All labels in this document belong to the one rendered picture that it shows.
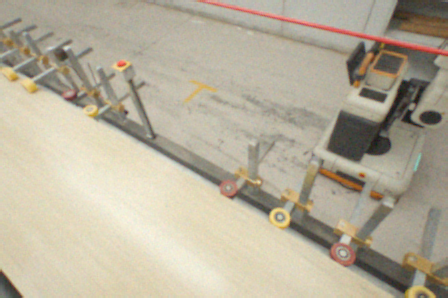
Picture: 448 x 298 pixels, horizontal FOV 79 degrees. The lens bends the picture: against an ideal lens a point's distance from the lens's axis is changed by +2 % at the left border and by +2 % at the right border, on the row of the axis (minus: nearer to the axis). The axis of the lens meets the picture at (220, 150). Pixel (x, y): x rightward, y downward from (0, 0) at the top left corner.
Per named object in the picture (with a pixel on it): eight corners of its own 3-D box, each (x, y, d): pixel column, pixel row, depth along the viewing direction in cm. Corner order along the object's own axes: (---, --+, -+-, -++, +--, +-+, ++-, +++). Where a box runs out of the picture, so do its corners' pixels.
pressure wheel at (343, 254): (347, 275, 101) (356, 267, 93) (324, 270, 103) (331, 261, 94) (346, 254, 106) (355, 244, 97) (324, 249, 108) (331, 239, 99)
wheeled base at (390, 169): (305, 168, 223) (311, 150, 204) (334, 122, 253) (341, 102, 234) (393, 209, 195) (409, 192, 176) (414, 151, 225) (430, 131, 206)
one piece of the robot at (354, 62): (348, 97, 171) (342, 65, 159) (366, 69, 188) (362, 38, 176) (367, 97, 163) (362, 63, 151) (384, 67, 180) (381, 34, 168)
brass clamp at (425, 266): (404, 253, 104) (410, 249, 100) (446, 275, 99) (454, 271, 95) (400, 267, 101) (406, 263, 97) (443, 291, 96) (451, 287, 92)
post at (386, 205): (344, 245, 124) (386, 193, 87) (352, 249, 122) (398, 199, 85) (341, 251, 122) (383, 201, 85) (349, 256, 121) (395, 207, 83)
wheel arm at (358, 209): (363, 185, 126) (366, 180, 123) (371, 188, 125) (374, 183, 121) (328, 265, 106) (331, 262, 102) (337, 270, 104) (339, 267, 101)
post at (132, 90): (152, 132, 171) (127, 73, 136) (157, 135, 169) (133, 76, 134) (147, 137, 169) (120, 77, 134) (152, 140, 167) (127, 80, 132)
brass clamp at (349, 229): (337, 222, 116) (341, 217, 112) (370, 239, 111) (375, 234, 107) (332, 233, 113) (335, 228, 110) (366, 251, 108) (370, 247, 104)
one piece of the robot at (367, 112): (319, 159, 211) (351, 68, 147) (344, 117, 237) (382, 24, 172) (364, 178, 197) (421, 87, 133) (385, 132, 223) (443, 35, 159)
